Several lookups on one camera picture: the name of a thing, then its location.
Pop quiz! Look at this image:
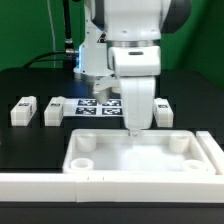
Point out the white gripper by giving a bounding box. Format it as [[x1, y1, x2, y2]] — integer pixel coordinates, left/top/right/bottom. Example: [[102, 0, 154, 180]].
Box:
[[93, 46, 161, 137]]

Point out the white desk top tray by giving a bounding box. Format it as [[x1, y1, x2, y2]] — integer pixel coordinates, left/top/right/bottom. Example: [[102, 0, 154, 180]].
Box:
[[63, 129, 217, 175]]

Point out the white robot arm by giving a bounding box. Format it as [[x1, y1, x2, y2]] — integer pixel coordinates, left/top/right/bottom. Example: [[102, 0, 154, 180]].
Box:
[[74, 0, 192, 132]]

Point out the white marker sheet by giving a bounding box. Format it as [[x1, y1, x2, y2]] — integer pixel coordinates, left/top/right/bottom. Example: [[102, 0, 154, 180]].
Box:
[[64, 98, 123, 117]]

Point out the white front fence bar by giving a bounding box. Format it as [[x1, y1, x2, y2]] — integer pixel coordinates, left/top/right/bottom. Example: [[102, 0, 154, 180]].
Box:
[[0, 173, 224, 203]]

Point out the white fence bar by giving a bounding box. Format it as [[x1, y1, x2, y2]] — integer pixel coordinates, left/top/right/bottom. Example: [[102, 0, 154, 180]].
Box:
[[0, 173, 224, 203], [196, 131, 224, 175]]

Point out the white right fence bar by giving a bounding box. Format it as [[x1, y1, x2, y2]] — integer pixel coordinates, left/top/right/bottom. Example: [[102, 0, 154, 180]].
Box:
[[196, 131, 224, 175]]

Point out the black cable vertical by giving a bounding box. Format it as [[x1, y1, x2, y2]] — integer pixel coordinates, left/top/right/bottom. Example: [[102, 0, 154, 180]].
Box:
[[62, 0, 74, 70]]

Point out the black cable horizontal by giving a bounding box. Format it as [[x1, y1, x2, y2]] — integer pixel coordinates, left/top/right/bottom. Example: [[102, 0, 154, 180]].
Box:
[[22, 49, 80, 69]]

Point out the thin white cable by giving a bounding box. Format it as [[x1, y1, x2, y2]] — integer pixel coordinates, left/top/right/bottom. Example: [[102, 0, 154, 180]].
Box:
[[46, 0, 57, 69]]

